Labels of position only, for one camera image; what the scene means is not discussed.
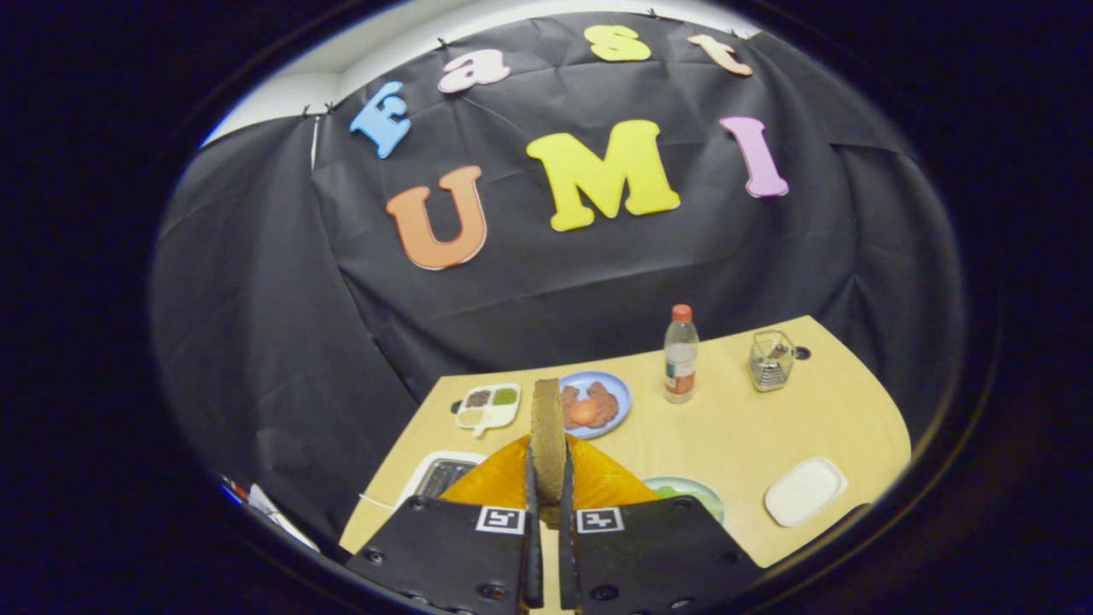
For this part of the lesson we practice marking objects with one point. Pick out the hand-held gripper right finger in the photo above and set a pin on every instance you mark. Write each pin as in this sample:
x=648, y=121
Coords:
x=567, y=555

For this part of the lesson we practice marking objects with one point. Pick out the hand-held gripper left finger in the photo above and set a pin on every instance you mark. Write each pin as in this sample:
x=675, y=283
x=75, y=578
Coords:
x=533, y=555

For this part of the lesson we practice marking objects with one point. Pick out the brown bread slice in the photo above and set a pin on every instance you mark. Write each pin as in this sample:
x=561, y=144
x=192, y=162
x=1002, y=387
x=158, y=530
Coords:
x=547, y=436

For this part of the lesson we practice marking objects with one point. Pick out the white toaster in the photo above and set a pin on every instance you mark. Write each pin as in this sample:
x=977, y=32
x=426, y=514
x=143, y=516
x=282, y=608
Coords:
x=444, y=478

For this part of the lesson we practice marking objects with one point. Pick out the orange tomato slice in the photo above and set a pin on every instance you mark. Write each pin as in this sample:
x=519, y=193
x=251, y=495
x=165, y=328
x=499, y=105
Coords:
x=584, y=412

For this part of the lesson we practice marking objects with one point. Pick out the pale green plate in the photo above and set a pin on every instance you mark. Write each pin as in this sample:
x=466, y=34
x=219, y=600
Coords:
x=704, y=500

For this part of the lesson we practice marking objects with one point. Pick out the white divided condiment tray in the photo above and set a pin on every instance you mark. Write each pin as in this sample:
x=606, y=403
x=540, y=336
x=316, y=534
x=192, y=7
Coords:
x=487, y=408

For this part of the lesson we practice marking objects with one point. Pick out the brown meat patty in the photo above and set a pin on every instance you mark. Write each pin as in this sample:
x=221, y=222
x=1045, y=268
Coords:
x=604, y=401
x=569, y=395

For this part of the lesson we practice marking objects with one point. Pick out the blue plate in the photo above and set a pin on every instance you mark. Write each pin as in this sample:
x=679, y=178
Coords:
x=619, y=393

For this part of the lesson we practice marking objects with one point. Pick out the clear bottle with orange cap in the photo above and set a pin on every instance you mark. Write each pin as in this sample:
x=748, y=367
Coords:
x=680, y=367

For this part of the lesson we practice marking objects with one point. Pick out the white rectangular tray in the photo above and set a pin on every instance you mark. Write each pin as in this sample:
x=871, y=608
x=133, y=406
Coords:
x=804, y=491

